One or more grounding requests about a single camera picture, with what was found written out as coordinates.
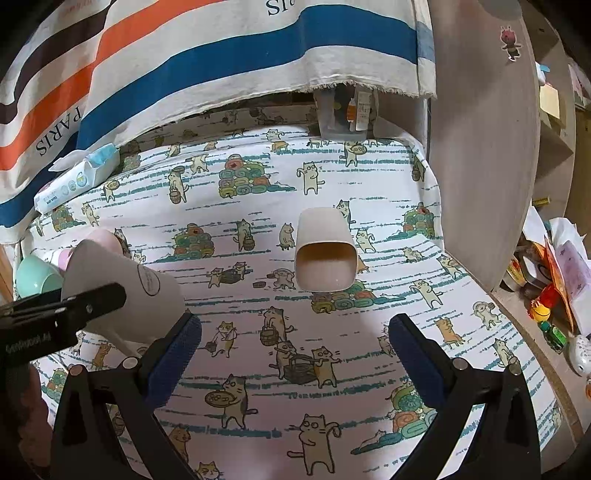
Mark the white toy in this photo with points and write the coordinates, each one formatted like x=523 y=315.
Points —
x=581 y=354

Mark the metal tin box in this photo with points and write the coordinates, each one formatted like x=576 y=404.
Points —
x=526 y=272

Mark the yellow sticky notes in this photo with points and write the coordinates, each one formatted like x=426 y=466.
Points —
x=549 y=102

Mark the wooden shelf side panel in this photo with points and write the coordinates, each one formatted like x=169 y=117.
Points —
x=480 y=138

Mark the baby wipes pack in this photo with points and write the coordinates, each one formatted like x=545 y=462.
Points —
x=74 y=180

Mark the striped cloth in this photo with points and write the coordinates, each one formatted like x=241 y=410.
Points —
x=184 y=60

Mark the white cup with oval print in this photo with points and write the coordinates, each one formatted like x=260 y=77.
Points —
x=138 y=286

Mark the plain white cup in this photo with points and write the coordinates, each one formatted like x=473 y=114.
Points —
x=323 y=258

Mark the cat printed blanket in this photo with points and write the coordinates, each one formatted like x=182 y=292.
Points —
x=323 y=194

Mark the small pink cup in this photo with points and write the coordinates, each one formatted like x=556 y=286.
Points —
x=63 y=261

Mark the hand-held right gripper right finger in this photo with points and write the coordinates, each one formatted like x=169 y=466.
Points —
x=415 y=364

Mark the mint green cup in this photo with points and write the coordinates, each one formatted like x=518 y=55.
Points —
x=34 y=279

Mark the red and yellow toy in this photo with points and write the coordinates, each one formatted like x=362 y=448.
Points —
x=544 y=304

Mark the pink and orange paper bag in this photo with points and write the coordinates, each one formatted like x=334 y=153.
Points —
x=570 y=272

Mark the cartoon sticker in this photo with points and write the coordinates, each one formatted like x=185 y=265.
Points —
x=510 y=44

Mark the clear plastic container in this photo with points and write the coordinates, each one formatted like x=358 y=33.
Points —
x=344 y=115

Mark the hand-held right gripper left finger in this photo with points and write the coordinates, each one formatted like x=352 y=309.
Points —
x=178 y=360

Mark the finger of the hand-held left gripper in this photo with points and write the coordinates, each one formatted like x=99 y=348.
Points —
x=99 y=299

